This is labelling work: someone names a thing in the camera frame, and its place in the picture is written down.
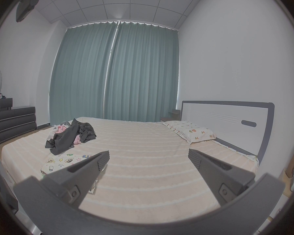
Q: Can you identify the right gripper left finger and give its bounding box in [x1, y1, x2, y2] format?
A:
[40, 150, 111, 208]

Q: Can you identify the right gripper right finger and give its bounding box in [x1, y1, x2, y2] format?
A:
[188, 148, 256, 208]

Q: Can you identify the white printed pyjama top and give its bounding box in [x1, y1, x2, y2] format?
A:
[40, 153, 106, 194]

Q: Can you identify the pile of clothes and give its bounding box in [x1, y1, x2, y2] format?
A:
[45, 118, 97, 156]

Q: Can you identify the bed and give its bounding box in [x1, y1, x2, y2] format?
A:
[1, 101, 275, 226]

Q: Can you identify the white printed pillow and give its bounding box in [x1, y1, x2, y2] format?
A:
[162, 120, 216, 145]

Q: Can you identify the dark chest of drawers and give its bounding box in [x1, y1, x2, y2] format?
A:
[0, 106, 37, 144]

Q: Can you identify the grey bedside table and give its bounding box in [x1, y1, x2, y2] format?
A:
[160, 109, 181, 122]

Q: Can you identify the dark dressing table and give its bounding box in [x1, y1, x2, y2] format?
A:
[0, 97, 13, 114]

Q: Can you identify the blue-green curtain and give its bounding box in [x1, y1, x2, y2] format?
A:
[50, 21, 118, 126]
[103, 21, 180, 123]

